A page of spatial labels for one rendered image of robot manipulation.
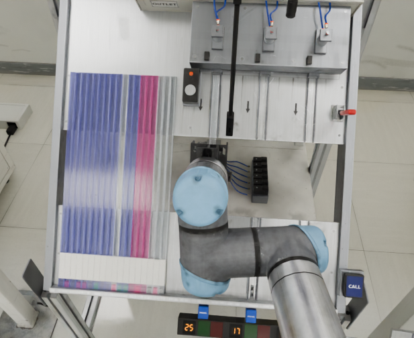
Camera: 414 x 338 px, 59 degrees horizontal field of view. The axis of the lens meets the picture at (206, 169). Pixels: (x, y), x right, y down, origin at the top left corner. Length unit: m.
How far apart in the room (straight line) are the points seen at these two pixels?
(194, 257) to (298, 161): 0.85
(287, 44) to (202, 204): 0.47
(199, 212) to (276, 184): 0.77
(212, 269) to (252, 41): 0.51
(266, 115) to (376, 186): 1.44
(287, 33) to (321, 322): 0.60
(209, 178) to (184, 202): 0.05
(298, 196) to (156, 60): 0.63
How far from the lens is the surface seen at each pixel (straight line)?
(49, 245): 0.96
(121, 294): 0.92
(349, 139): 0.89
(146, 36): 0.93
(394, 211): 2.16
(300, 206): 1.20
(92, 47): 0.96
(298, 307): 0.49
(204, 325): 0.94
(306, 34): 0.87
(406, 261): 2.00
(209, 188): 0.49
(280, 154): 1.35
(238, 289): 0.90
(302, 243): 0.56
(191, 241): 0.54
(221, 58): 0.83
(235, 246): 0.55
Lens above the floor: 1.55
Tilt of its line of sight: 47 degrees down
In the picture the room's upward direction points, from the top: straight up
